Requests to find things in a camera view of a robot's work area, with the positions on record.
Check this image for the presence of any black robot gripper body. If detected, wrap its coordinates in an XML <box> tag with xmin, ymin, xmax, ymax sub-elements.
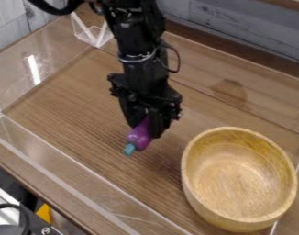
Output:
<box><xmin>108</xmin><ymin>56</ymin><xmax>183</xmax><ymax>119</ymax></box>

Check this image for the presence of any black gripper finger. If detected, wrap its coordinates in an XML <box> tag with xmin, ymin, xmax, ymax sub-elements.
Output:
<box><xmin>119</xmin><ymin>94</ymin><xmax>147</xmax><ymax>128</ymax></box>
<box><xmin>148</xmin><ymin>106</ymin><xmax>174</xmax><ymax>139</ymax></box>

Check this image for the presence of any purple toy eggplant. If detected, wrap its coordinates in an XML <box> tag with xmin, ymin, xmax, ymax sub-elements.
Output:
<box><xmin>124</xmin><ymin>117</ymin><xmax>152</xmax><ymax>157</ymax></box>

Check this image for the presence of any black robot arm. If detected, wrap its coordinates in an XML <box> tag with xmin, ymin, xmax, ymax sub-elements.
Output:
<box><xmin>27</xmin><ymin>0</ymin><xmax>183</xmax><ymax>139</ymax></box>

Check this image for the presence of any brown wooden bowl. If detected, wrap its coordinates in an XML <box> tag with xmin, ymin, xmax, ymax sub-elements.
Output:
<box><xmin>180</xmin><ymin>127</ymin><xmax>298</xmax><ymax>233</ymax></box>

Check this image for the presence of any black device with yellow label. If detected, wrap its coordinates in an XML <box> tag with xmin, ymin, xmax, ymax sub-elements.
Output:
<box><xmin>0</xmin><ymin>203</ymin><xmax>64</xmax><ymax>235</ymax></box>

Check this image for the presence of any clear acrylic corner bracket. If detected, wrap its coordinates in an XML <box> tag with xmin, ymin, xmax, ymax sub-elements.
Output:
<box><xmin>71</xmin><ymin>12</ymin><xmax>113</xmax><ymax>48</ymax></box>

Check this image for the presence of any black cable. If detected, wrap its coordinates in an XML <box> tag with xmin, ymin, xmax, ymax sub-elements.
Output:
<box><xmin>0</xmin><ymin>203</ymin><xmax>33</xmax><ymax>235</ymax></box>

